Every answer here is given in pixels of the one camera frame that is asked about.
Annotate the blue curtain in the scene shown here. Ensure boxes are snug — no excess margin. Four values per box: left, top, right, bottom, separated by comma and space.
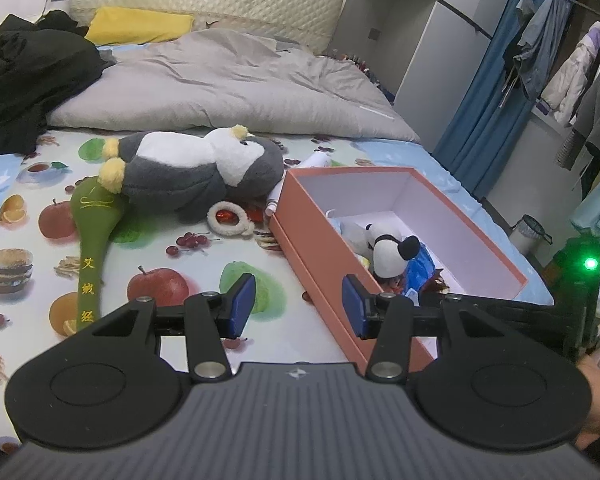
432, 0, 583, 201

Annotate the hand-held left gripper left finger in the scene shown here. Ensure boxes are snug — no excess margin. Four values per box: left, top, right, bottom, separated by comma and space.
80, 272, 257, 381

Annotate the white tube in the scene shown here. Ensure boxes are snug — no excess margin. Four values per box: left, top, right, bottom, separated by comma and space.
264, 182, 282, 222

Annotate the hanging denim garment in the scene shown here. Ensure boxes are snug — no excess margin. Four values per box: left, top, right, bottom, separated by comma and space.
502, 0, 571, 103

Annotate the grey white penguin plush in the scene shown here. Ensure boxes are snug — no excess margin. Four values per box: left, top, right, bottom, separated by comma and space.
99, 125, 286, 225

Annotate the black rail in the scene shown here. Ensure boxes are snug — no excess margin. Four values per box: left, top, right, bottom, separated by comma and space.
437, 0, 496, 41

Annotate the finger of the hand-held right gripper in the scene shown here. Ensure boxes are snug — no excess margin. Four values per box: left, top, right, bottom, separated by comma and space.
420, 287, 556, 351

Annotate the row of small bottles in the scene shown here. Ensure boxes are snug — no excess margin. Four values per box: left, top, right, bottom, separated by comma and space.
330, 49, 376, 73

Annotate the hanging white jacket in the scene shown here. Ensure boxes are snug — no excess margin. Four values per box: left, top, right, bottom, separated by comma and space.
540, 22, 600, 126

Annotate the white fluffy ring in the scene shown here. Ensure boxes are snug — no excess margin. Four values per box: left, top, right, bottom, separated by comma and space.
206, 201, 255, 238

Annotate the small white trash bin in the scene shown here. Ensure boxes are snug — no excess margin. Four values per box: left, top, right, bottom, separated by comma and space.
507, 214, 553, 261

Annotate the orange cardboard box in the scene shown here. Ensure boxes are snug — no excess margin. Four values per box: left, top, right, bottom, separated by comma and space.
269, 166, 555, 376

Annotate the white wardrobe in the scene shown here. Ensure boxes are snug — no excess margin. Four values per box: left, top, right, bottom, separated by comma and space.
325, 0, 496, 153

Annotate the green massage hammer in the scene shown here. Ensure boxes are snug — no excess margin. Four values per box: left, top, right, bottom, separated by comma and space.
70, 175, 128, 336

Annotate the yellow pillow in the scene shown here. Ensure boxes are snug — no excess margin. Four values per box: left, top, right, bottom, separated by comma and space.
84, 6, 196, 46

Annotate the blue snack bag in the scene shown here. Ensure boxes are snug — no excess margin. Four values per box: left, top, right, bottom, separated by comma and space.
405, 250, 437, 293

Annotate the grey duvet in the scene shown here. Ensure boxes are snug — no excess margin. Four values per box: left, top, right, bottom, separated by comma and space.
46, 27, 422, 143

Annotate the black clothing pile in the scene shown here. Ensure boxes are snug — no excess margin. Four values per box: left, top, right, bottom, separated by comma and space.
0, 14, 117, 160

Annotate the small panda plush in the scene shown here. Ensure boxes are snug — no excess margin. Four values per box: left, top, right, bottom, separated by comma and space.
339, 217, 422, 281

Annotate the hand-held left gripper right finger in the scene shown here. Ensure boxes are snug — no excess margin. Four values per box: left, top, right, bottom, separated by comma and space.
341, 274, 524, 381

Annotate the small black cloth bundle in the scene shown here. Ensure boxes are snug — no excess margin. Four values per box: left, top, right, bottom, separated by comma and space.
35, 9, 88, 36

